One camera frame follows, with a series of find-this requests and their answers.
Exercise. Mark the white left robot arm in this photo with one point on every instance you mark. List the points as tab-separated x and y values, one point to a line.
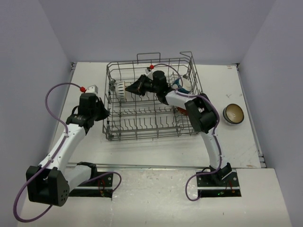
48	183

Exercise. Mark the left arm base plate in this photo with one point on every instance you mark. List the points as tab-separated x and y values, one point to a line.
100	188

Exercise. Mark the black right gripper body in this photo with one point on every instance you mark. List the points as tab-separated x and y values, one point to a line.
150	87

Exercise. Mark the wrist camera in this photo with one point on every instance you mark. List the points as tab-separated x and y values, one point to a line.
149	71
91	89

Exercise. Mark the red diamond pattern bowl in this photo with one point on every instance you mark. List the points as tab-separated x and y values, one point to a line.
226	119

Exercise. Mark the white bowl teal stripes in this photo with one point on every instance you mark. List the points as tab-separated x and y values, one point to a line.
120	90

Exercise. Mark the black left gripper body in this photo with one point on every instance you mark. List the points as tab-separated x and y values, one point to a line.
99	112

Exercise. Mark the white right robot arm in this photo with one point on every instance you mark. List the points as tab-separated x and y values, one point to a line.
202	115

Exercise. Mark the red floral bowl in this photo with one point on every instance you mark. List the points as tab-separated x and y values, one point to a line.
183	111

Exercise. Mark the black gold patterned bowl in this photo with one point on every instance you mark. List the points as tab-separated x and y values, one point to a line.
234	114

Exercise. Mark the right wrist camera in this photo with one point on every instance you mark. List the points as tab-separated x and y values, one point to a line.
149	71

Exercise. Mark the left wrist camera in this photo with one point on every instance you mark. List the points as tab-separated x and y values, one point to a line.
91	89

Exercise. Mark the grey wire dish rack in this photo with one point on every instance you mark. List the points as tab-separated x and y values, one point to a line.
145	117

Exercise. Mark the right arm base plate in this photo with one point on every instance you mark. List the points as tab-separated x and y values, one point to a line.
209	188

